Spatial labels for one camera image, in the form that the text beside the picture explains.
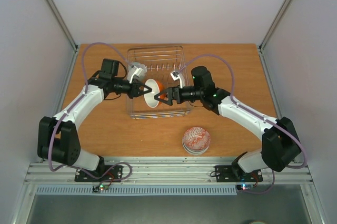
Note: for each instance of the chrome wire dish rack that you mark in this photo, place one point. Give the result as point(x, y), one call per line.
point(164, 69)

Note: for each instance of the white and orange bowl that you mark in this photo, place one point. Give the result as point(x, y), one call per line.
point(157, 87)

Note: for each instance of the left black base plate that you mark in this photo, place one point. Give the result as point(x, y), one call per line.
point(97, 176)

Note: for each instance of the small circuit board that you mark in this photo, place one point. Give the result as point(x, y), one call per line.
point(245, 187)
point(100, 188)

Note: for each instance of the bottom striped ceramic bowl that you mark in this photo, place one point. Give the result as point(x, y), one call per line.
point(195, 152)

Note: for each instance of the right small circuit board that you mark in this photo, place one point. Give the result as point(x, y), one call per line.
point(245, 187)

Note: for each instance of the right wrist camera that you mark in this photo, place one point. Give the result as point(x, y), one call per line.
point(177, 76)

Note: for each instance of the aluminium rail frame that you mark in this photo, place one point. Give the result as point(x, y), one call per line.
point(166, 171)

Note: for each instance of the grey slotted cable duct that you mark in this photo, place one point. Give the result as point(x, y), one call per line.
point(138, 190)

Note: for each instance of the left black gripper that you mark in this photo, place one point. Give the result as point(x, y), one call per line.
point(135, 90)

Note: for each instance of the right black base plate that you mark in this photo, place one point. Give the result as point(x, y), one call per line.
point(224, 173)

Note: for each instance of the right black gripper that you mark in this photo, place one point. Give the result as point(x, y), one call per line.
point(172, 95)

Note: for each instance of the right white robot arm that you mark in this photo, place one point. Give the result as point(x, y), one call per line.
point(279, 141)

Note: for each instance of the left small circuit board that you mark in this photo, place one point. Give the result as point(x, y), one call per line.
point(100, 188)

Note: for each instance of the teal patterned ceramic bowl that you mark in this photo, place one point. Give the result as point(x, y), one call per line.
point(137, 69)

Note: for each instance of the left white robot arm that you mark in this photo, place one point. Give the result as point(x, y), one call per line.
point(58, 139)

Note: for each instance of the red patterned ceramic bowl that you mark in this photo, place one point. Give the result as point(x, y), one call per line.
point(196, 138)

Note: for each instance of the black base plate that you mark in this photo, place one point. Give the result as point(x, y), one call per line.
point(97, 176)
point(224, 173)

